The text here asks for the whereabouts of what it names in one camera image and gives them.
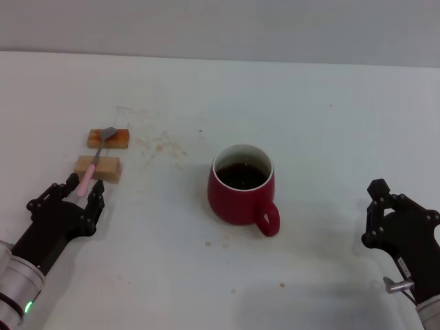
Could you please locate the red ceramic coffee cup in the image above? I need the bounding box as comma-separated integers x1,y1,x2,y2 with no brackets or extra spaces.
207,144,281,238

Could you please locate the plain light wooden block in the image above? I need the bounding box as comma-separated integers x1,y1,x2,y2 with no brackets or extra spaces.
74,155,123,185

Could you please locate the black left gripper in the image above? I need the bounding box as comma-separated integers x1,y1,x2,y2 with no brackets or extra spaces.
12,173,106,276

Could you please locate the silver plug with cable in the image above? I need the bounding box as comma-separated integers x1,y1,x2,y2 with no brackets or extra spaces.
382,276,419,306

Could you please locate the pink handled metal spoon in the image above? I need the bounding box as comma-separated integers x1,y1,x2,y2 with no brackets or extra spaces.
76,126,118,199

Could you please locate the orange stained wooden block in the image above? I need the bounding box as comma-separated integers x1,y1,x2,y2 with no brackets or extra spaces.
87,128,131,151

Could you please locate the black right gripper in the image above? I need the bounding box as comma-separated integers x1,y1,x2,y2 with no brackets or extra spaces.
360,178,440,305

